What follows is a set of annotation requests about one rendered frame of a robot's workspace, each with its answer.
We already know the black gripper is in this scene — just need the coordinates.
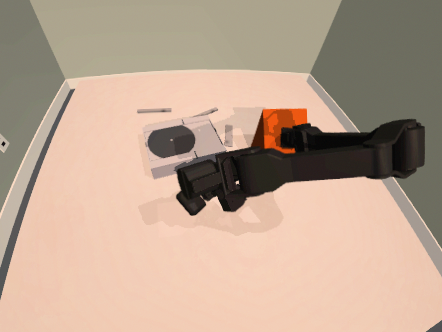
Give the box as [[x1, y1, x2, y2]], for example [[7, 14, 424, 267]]
[[176, 191, 213, 216]]

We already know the grey flat bar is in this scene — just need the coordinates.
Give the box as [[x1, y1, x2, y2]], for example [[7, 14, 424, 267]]
[[191, 107, 218, 118]]

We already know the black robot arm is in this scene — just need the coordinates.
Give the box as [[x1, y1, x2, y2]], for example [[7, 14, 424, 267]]
[[177, 119, 425, 212]]

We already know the grey metal disc with small centre hole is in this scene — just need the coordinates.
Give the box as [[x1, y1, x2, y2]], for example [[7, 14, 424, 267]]
[[147, 125, 195, 158]]

